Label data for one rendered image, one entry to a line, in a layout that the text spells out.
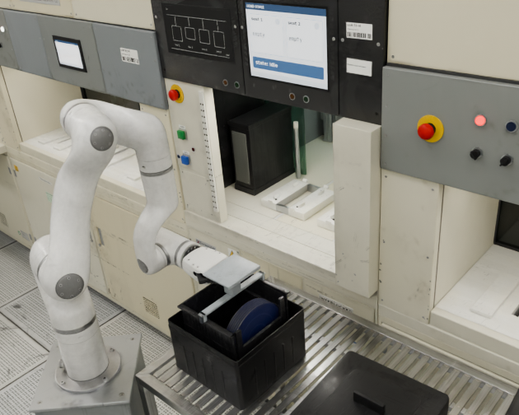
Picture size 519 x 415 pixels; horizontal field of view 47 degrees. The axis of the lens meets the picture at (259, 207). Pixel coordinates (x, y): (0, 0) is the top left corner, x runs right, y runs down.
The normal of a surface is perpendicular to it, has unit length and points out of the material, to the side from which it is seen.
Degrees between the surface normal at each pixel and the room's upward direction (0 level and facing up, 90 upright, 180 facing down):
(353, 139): 90
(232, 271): 0
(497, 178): 90
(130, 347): 0
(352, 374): 0
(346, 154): 90
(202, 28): 90
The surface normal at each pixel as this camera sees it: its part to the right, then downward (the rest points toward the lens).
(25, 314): -0.07, -0.87
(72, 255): 0.62, -0.08
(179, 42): -0.67, 0.41
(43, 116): 0.74, 0.28
